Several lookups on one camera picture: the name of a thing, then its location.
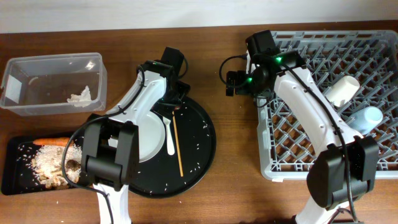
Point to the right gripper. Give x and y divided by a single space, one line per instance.
240 76

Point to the grey dishwasher rack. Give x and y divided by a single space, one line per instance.
370 56

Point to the white plastic fork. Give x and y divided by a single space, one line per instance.
170 142

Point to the brown food scrap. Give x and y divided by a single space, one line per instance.
72 165

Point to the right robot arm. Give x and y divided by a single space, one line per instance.
346 163

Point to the black rectangular tray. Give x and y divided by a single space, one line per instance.
18 175

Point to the wooden chopstick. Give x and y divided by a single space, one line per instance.
177 145

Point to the white tissue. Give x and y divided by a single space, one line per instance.
82 100

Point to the pile of rice and shells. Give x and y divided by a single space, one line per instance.
47 166

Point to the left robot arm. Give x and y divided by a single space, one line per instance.
110 180

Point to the white cup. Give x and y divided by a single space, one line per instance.
342 91

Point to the light blue cup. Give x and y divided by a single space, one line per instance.
366 119

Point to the orange carrot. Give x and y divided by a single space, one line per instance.
51 141

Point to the grey plate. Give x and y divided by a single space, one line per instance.
140 135

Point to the clear plastic bin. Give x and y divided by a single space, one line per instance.
40 85

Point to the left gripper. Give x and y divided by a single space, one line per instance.
185 89

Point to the round black serving tray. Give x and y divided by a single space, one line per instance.
159 177

